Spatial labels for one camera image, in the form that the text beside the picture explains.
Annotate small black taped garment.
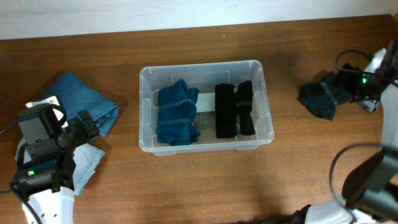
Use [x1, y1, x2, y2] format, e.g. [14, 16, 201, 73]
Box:
[298, 72, 352, 121]

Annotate teal taped garment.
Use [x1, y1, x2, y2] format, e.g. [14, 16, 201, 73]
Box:
[156, 79, 201, 146]

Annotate large black taped garment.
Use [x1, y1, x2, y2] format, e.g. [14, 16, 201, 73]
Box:
[215, 80, 256, 138]

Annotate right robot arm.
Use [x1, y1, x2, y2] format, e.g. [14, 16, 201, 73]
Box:
[288, 40, 397, 223]

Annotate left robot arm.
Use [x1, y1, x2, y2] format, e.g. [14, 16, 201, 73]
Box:
[10, 103, 100, 223]

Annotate light blue folded jeans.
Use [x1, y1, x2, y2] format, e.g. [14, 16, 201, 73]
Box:
[15, 136, 106, 197]

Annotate dark blue folded jeans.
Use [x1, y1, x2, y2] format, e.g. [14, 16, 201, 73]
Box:
[42, 72, 119, 136]

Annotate white label in bin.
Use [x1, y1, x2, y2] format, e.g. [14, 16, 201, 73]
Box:
[196, 92, 215, 113]

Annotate clear plastic storage bin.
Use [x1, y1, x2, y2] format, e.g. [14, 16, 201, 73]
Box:
[139, 60, 274, 156]

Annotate right black cable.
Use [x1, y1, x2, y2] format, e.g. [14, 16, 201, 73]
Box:
[334, 49, 398, 86]

